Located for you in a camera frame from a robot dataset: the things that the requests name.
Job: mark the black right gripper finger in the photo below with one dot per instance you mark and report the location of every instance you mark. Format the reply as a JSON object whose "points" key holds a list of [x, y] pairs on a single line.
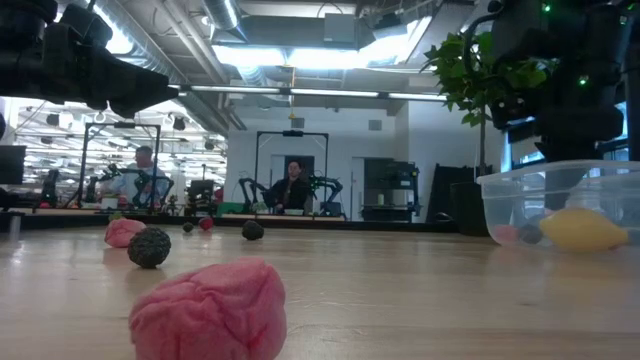
{"points": [[551, 180], [570, 185]]}

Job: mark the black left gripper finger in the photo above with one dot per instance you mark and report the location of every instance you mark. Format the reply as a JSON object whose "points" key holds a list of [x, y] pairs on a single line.
{"points": [[146, 97], [136, 77]]}

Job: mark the yellow lemon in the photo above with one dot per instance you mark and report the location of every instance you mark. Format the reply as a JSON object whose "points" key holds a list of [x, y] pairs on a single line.
{"points": [[582, 230]]}

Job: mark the clear plastic tupperware container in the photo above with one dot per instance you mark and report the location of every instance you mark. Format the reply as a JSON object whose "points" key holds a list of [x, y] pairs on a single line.
{"points": [[615, 200]]}

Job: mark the large dark blueberry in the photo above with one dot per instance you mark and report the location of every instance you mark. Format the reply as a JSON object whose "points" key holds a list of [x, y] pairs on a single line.
{"points": [[530, 233]]}

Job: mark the pink raspberry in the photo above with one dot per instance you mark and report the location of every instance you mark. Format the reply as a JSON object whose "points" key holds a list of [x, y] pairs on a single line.
{"points": [[122, 232], [505, 234], [207, 310]]}

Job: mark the small dark blueberry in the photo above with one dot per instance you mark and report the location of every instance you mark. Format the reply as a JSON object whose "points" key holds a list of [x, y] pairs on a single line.
{"points": [[187, 227]]}

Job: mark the small red berry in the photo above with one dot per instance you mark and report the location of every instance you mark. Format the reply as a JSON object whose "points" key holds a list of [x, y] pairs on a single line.
{"points": [[206, 223]]}

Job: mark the blackberry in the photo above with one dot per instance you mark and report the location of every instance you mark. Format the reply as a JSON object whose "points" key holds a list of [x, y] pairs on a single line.
{"points": [[252, 230], [149, 247]]}

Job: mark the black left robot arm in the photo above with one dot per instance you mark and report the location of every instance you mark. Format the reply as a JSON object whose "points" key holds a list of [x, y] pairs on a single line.
{"points": [[20, 60]]}

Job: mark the black background robot arm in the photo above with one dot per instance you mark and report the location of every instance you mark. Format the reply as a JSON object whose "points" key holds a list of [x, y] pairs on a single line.
{"points": [[248, 190], [327, 187]]}

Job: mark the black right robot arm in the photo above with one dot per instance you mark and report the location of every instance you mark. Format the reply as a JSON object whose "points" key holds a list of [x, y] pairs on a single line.
{"points": [[600, 40]]}

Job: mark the black ceiling spotlight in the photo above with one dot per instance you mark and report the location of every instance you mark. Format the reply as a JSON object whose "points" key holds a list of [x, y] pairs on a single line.
{"points": [[52, 119], [179, 123]]}

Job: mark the person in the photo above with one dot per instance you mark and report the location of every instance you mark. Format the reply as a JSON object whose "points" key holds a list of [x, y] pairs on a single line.
{"points": [[292, 190], [142, 177]]}

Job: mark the black office chair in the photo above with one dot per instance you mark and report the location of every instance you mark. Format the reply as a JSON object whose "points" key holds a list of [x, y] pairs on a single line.
{"points": [[201, 192]]}

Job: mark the black background monitor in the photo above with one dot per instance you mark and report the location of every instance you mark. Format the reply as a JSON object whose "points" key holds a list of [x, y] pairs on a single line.
{"points": [[11, 165]]}

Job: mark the black panel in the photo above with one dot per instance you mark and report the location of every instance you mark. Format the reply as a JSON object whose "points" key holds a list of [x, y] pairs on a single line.
{"points": [[440, 190]]}

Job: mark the green potted plant black pot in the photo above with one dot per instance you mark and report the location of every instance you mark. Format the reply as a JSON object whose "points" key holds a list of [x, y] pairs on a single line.
{"points": [[475, 65]]}

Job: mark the black shelf unit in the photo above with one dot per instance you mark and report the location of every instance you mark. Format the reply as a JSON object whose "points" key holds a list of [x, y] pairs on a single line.
{"points": [[395, 180]]}

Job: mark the small grey cylinder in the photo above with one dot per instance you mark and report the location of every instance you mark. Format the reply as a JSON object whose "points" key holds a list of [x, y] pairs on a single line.
{"points": [[15, 227]]}

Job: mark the long ceiling light strip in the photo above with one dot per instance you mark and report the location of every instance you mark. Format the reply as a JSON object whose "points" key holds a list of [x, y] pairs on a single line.
{"points": [[330, 93]]}

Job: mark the grey ceiling box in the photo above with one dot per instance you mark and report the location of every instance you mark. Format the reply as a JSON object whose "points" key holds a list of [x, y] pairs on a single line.
{"points": [[339, 27]]}

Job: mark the black rig frame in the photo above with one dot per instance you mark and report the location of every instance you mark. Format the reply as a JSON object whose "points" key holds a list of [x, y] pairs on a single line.
{"points": [[122, 125], [292, 133]]}

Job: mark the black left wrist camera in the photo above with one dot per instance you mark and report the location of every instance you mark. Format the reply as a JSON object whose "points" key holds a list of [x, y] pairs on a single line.
{"points": [[86, 25]]}

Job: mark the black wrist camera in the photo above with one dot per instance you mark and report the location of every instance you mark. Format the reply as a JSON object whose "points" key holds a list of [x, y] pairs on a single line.
{"points": [[515, 130], [86, 25]]}

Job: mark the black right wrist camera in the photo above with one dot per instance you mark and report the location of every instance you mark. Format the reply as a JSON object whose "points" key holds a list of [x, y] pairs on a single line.
{"points": [[515, 130]]}

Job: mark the silver round duct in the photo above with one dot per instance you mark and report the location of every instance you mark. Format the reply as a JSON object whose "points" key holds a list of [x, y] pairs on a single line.
{"points": [[222, 15]]}

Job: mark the grey wall vent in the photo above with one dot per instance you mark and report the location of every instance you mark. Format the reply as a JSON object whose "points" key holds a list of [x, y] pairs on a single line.
{"points": [[297, 122], [375, 125]]}

